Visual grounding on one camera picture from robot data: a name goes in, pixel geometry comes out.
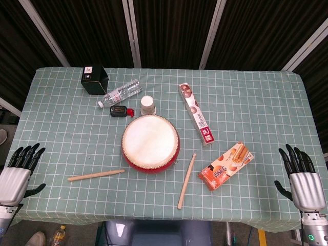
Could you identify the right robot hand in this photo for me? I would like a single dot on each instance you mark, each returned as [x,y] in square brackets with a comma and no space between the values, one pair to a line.
[306,189]

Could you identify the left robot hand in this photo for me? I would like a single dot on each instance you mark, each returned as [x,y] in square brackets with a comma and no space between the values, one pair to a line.
[14,180]

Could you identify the wooden drumstick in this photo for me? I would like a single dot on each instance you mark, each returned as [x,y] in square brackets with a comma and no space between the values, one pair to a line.
[96,175]
[186,181]

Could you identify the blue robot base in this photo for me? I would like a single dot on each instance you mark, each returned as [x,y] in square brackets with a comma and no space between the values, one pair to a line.
[159,233]

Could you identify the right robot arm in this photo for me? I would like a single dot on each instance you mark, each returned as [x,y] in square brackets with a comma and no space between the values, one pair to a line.
[314,228]

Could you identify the green grid tablecloth table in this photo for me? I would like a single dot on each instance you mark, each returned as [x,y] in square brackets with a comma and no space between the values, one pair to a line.
[246,107]

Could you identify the red drum with white skin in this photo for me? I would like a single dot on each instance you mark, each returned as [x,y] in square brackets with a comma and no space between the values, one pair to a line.
[150,143]

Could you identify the grey shoe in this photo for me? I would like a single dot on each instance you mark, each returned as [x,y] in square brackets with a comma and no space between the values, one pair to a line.
[2,135]

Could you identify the beige shoe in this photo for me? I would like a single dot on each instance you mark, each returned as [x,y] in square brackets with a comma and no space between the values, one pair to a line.
[36,238]

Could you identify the yellow drink bottle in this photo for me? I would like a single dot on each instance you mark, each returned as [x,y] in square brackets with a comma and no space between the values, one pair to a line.
[59,235]

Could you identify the orange biscuit box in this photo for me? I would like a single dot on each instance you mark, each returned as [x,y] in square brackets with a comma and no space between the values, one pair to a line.
[225,166]

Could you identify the small black and red bottle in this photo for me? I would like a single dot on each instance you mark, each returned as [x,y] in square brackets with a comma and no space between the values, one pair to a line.
[121,111]

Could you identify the black cardboard box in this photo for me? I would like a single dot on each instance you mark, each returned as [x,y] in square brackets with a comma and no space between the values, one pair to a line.
[94,79]

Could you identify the long foil wrap box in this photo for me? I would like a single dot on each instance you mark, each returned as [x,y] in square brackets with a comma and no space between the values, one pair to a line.
[196,114]

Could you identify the clear plastic water bottle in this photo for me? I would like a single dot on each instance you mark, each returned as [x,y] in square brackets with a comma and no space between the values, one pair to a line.
[120,93]

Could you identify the white paper cup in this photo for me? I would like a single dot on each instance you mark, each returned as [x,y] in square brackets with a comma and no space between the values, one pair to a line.
[147,105]

